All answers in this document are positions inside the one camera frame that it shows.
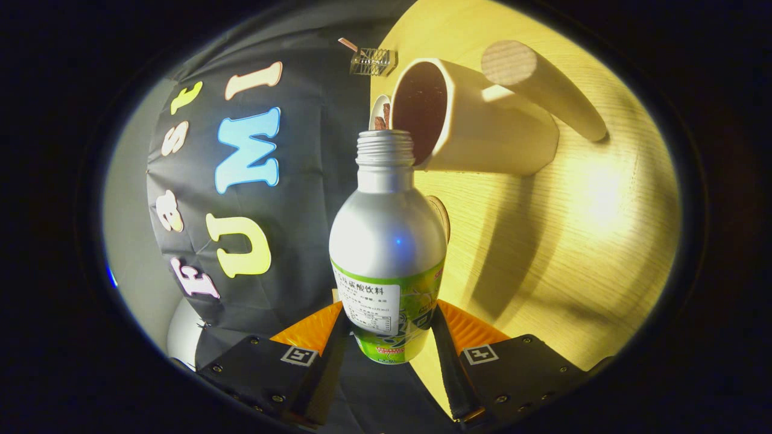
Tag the wooden table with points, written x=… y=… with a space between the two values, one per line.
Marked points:
x=573 y=253

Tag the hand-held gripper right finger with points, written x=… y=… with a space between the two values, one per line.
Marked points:
x=449 y=374

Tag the round cork coaster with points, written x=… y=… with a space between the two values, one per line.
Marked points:
x=443 y=220

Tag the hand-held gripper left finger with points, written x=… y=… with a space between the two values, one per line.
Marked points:
x=329 y=374

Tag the striped straw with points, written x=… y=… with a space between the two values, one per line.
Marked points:
x=348 y=44

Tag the silver bottle with green label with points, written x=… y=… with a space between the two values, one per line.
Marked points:
x=386 y=235

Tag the white oval plate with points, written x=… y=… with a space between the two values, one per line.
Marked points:
x=377 y=107

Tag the red meat slice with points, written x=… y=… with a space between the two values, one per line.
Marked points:
x=387 y=113
x=380 y=123

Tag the black backdrop cloth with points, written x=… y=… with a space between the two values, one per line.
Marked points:
x=301 y=241

